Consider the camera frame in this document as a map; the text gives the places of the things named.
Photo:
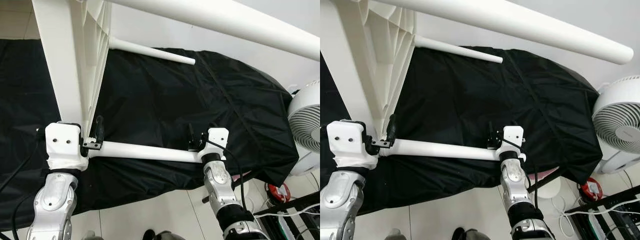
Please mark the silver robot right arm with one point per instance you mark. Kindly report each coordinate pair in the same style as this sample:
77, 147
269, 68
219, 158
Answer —
222, 185
517, 185

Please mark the black plastic box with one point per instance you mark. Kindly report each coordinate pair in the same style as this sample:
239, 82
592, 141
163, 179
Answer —
295, 220
610, 217

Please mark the white plastic table leg tube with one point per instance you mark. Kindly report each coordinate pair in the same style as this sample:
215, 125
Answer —
450, 149
460, 50
525, 27
155, 51
150, 151
225, 25

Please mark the black tablecloth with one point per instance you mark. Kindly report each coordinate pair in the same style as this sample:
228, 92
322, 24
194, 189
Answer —
475, 100
175, 100

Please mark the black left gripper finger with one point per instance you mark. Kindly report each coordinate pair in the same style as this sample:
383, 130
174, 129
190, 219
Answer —
99, 127
391, 126

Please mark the white round stand base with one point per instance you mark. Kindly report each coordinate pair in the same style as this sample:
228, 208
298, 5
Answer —
549, 190

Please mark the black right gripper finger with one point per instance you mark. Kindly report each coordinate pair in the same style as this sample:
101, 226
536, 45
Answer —
192, 132
491, 131

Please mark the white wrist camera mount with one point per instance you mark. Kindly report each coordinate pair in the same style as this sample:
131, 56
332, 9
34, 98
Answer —
64, 145
347, 142
216, 140
512, 139

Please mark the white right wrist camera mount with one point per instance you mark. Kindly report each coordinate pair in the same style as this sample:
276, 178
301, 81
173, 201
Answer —
216, 140
512, 139

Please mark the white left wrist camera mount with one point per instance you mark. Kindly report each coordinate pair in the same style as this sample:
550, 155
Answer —
347, 142
64, 145

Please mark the pink flat board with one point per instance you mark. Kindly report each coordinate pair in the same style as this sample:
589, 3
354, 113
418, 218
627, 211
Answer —
238, 176
544, 173

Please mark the black robot right foot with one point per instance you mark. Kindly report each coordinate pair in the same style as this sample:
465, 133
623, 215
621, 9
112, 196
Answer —
162, 235
471, 234

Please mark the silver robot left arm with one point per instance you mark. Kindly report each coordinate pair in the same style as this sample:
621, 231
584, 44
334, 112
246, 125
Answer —
52, 200
342, 200

